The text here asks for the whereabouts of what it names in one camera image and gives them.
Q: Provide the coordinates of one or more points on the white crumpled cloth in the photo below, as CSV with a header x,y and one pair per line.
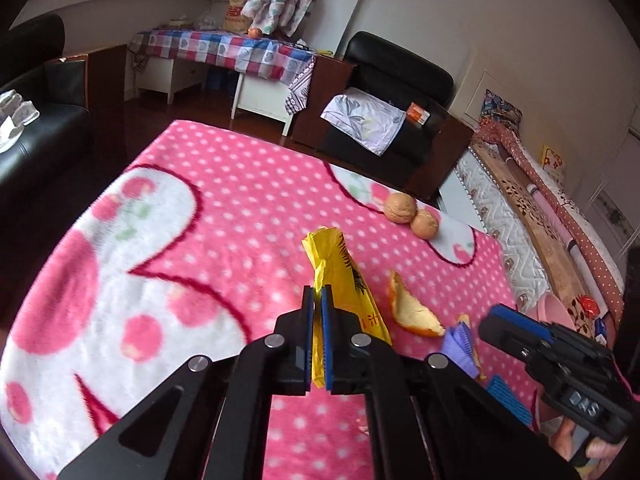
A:
x,y
15,115

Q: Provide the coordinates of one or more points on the purple wrapper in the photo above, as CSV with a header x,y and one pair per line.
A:
x,y
457,347

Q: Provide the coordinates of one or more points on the red packet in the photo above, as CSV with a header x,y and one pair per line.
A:
x,y
590,306

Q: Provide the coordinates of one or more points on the brown paper bag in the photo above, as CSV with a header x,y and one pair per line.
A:
x,y
235,12

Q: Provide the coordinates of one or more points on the white wardrobe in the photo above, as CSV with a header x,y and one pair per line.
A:
x,y
620,200

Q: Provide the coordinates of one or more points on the dark wooden cabinet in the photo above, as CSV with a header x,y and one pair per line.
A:
x,y
320,80

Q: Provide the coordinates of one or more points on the clear plastic bag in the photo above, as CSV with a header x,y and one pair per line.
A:
x,y
206,21

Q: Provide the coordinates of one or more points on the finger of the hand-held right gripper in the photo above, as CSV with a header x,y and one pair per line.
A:
x,y
502,337
517,317

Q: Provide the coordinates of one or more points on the yellow floral cushion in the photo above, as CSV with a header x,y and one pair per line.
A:
x,y
552,157

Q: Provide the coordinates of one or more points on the wooden side table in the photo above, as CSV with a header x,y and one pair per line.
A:
x,y
105,70

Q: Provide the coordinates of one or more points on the bed with white mattress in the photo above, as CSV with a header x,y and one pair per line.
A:
x,y
495,220

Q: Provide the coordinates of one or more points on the pink dotted rolled quilt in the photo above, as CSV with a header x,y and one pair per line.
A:
x,y
575,240

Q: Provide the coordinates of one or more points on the plaid-cloth table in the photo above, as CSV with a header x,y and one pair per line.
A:
x,y
225,50

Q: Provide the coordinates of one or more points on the white desk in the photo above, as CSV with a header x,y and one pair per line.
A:
x,y
260,97

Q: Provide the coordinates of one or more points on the brown walnut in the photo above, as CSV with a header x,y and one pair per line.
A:
x,y
400,208
425,224

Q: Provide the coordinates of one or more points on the pink dotted blanket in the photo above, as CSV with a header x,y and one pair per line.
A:
x,y
225,210

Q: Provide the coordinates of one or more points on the small pale container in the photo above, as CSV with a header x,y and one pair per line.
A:
x,y
178,24

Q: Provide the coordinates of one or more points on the colourful patterned pillow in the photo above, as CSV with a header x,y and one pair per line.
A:
x,y
501,107

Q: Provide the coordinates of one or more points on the orange fruit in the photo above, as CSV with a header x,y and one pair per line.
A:
x,y
255,32

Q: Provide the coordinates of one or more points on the black leather sofa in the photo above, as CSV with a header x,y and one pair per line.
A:
x,y
50,125

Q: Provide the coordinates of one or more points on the black leather armchair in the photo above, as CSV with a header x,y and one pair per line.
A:
x,y
395,60

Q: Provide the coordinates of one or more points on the small red white wrapper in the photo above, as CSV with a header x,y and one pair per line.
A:
x,y
363,425

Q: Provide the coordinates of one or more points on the yellow plastic bag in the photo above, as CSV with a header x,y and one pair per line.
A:
x,y
345,280

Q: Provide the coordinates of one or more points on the blue foam net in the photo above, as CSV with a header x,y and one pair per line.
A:
x,y
505,395

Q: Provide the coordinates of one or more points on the pink plastic bin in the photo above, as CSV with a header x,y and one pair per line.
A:
x,y
550,310

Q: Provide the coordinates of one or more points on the large orange peel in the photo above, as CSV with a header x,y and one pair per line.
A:
x,y
407,310

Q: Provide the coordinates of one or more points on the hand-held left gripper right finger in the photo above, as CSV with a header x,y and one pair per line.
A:
x,y
327,345

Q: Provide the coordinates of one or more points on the orange box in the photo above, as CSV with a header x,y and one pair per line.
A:
x,y
417,114

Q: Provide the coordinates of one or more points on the blue storage box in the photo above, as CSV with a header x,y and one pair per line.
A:
x,y
221,80

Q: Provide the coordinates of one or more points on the brown floral bed sheet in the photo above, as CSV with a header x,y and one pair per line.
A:
x,y
535,220

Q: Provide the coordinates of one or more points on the white floral cloth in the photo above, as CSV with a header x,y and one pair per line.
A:
x,y
365,120

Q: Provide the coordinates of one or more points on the person's right hand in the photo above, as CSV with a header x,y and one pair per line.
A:
x,y
565,442

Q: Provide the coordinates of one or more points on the dark wooden nightstand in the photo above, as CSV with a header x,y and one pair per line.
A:
x,y
445,155

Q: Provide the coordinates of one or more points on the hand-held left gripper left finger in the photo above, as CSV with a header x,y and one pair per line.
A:
x,y
308,340

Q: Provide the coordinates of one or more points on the blue packet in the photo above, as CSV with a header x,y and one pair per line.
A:
x,y
602,329

